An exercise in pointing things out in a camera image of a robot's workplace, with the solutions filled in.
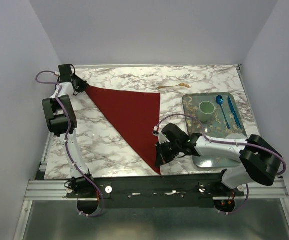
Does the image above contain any pale blue small plate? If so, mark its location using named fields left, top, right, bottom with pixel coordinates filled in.
left=226, top=133, right=248, bottom=140

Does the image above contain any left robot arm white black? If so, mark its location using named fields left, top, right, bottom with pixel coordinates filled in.
left=35, top=64, right=99, bottom=198

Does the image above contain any blue metallic knife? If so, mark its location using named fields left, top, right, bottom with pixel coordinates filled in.
left=227, top=96, right=242, bottom=129

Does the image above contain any light green cup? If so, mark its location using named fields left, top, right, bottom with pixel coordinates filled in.
left=198, top=101, right=215, bottom=123

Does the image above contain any gold fork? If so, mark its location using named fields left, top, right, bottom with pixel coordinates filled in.
left=157, top=83, right=191, bottom=90

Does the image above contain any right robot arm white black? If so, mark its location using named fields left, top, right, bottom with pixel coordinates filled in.
left=153, top=123, right=283, bottom=196

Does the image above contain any floral teal serving tray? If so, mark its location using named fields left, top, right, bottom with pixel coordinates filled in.
left=182, top=92, right=247, bottom=170

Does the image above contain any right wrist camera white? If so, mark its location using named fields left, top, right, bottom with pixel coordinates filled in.
left=152, top=126, right=170, bottom=145

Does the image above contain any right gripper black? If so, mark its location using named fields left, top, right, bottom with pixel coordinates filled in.
left=154, top=140, right=181, bottom=168

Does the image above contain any dark red cloth napkin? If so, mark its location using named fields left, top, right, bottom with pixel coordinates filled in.
left=85, top=86, right=161, bottom=175

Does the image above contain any blue metallic spoon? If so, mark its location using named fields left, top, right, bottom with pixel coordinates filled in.
left=216, top=95, right=230, bottom=129

